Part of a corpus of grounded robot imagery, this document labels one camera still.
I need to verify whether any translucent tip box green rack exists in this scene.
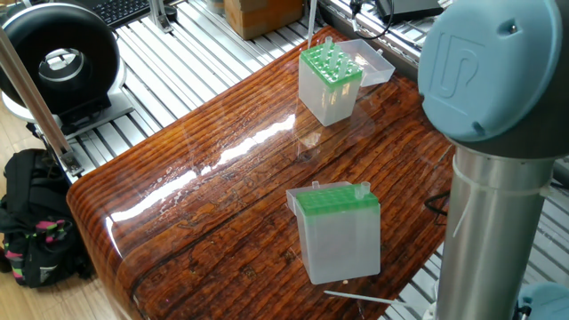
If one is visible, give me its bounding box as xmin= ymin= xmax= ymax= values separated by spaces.
xmin=297 ymin=42 xmax=365 ymax=127
xmin=292 ymin=182 xmax=382 ymax=285

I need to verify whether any clear hinged box lid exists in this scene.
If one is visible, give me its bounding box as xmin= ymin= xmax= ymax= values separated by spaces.
xmin=342 ymin=40 xmax=397 ymax=88
xmin=285 ymin=185 xmax=308 ymax=216

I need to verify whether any glossy wooden board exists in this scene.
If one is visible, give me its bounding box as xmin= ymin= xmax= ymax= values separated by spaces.
xmin=67 ymin=27 xmax=518 ymax=320

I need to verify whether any brown cardboard box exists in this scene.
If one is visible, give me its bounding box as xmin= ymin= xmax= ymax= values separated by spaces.
xmin=222 ymin=0 xmax=309 ymax=42

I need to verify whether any black power adapter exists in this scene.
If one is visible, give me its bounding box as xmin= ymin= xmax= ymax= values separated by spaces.
xmin=378 ymin=0 xmax=445 ymax=23

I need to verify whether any black round fan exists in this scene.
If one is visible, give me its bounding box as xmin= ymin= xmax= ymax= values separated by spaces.
xmin=0 ymin=4 xmax=122 ymax=136

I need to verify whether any black keyboard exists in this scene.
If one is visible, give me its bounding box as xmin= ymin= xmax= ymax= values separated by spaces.
xmin=89 ymin=0 xmax=154 ymax=28

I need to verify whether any black backpack pink trim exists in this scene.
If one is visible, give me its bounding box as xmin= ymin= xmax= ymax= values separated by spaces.
xmin=0 ymin=147 xmax=97 ymax=288

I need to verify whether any black looped cable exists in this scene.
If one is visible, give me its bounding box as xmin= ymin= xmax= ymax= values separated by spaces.
xmin=425 ymin=191 xmax=451 ymax=217

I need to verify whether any slim aluminium post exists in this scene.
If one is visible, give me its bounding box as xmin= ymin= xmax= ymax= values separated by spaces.
xmin=0 ymin=36 xmax=83 ymax=177

